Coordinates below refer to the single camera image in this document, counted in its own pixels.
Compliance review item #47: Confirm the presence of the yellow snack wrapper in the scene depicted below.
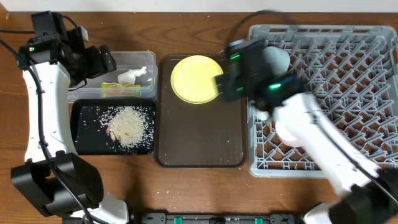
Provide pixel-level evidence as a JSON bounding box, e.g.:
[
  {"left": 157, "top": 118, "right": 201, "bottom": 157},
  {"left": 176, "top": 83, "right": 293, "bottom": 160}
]
[{"left": 100, "top": 83, "right": 141, "bottom": 98}]

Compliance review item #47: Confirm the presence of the white napkin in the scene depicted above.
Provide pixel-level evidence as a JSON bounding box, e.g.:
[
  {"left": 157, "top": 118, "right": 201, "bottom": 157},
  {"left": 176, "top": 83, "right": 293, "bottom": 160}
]
[{"left": 118, "top": 67, "right": 147, "bottom": 85}]

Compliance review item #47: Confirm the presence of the white paper cup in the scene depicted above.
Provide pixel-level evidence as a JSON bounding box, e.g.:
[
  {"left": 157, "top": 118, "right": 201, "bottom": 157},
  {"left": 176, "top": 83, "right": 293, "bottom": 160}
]
[{"left": 254, "top": 108, "right": 270, "bottom": 121}]

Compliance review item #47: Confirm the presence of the light blue bowl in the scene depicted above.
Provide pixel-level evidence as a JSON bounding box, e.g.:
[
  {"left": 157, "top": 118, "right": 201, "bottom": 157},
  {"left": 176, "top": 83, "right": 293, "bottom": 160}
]
[{"left": 262, "top": 46, "right": 290, "bottom": 76}]

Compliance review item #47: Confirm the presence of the yellow plate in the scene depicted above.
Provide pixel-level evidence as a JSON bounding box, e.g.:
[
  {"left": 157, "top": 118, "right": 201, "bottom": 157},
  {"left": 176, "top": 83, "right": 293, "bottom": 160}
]
[{"left": 170, "top": 55, "right": 223, "bottom": 104}]

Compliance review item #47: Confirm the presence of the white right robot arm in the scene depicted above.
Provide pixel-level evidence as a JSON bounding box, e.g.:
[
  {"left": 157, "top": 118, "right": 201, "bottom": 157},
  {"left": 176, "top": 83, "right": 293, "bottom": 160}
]
[{"left": 215, "top": 72, "right": 397, "bottom": 223}]

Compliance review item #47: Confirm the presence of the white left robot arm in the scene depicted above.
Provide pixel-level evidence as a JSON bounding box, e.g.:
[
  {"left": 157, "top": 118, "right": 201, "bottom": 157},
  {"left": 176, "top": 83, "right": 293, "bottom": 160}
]
[{"left": 11, "top": 40, "right": 129, "bottom": 223}]

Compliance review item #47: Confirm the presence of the grey dishwasher rack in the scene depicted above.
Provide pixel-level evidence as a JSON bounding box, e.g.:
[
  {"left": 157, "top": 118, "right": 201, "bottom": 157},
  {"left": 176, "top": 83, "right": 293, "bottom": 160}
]
[{"left": 248, "top": 25, "right": 397, "bottom": 169}]

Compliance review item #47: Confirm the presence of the clear plastic bin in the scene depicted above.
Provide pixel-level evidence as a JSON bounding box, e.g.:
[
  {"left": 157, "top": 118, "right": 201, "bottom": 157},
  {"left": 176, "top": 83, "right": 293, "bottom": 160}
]
[{"left": 68, "top": 51, "right": 157, "bottom": 102}]

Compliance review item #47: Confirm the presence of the brown serving tray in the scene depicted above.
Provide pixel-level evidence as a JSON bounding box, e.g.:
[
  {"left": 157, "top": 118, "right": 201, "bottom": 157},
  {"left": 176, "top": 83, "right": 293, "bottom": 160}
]
[{"left": 154, "top": 54, "right": 248, "bottom": 168}]

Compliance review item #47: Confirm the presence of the black tray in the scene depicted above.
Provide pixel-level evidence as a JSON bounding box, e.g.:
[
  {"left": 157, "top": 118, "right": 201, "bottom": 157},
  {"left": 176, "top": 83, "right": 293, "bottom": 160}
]
[{"left": 70, "top": 98, "right": 156, "bottom": 155}]

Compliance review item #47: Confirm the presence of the pile of rice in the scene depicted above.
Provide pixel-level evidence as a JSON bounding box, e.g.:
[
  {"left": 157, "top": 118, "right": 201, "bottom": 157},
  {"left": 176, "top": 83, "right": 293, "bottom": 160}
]
[{"left": 98, "top": 106, "right": 155, "bottom": 155}]

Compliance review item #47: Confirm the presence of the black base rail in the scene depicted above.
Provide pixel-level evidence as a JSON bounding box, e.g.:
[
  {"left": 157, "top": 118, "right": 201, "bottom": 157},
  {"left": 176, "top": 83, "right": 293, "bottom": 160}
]
[{"left": 126, "top": 212, "right": 303, "bottom": 224}]

